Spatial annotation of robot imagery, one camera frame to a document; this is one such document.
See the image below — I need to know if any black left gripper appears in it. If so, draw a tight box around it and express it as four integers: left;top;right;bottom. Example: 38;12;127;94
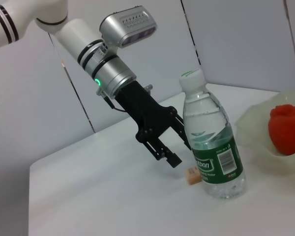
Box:
114;80;192;169

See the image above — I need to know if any clear water bottle green label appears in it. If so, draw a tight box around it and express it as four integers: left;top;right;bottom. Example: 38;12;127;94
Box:
178;68;246;200

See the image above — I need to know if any small wooden block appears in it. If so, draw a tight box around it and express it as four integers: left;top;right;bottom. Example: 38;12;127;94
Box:
185;166;202;184

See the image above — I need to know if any red-orange fruit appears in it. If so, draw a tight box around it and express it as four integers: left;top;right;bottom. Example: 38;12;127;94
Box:
268;103;295;156

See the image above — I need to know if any green glass fruit bowl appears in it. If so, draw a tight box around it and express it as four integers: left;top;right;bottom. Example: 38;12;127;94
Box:
235;88;295;175

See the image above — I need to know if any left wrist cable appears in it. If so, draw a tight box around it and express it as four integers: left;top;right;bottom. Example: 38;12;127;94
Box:
95;89;131;114

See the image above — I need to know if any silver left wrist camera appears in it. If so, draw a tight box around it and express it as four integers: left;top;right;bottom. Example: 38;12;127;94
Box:
99;5;158;49

